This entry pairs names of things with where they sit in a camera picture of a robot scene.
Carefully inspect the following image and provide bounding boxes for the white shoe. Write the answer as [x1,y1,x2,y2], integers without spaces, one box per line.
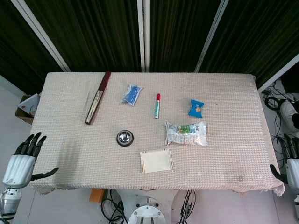
[280,99,299,130]

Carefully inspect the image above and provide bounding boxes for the blue snack packet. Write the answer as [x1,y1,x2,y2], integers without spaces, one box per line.
[188,99,205,118]

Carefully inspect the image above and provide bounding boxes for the black floor cable bundle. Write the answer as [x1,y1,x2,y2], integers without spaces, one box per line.
[100,189,128,224]
[178,190,197,224]

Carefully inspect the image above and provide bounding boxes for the dark red folded fan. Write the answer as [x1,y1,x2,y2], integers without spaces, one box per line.
[84,71,112,125]

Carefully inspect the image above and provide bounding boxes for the black coiled floor cables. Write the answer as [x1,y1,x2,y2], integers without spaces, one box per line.
[261,86,288,140]

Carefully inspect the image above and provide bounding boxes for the small pale wooden tray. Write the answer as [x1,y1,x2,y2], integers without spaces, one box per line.
[139,148,175,174]

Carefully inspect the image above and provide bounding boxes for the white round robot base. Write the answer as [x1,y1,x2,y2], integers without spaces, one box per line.
[128,202,165,224]

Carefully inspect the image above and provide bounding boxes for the pink woven tablecloth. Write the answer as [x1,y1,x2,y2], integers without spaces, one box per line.
[28,71,285,196]

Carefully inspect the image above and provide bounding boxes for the red capped whiteboard marker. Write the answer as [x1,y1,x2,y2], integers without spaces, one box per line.
[153,93,161,119]

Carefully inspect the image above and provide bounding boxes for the clear snack bag green label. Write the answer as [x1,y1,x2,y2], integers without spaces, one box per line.
[164,120,207,147]

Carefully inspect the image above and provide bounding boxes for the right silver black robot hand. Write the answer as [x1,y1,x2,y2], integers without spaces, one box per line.
[270,134,299,195]

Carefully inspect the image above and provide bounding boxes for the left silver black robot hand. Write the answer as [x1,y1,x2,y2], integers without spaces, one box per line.
[1,132,59,189]

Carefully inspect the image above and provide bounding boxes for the cardboard box with papers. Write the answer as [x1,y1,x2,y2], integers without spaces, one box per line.
[15,93,41,124]

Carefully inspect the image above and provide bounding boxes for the dark ribbed screen panel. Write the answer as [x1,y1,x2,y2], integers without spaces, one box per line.
[149,0,221,72]
[0,0,64,94]
[24,0,142,72]
[200,0,299,89]

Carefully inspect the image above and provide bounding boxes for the blue clear plastic packet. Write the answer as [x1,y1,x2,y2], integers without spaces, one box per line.
[120,83,143,107]

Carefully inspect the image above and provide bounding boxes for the orange block under table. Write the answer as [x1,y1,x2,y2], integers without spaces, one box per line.
[89,188,105,203]

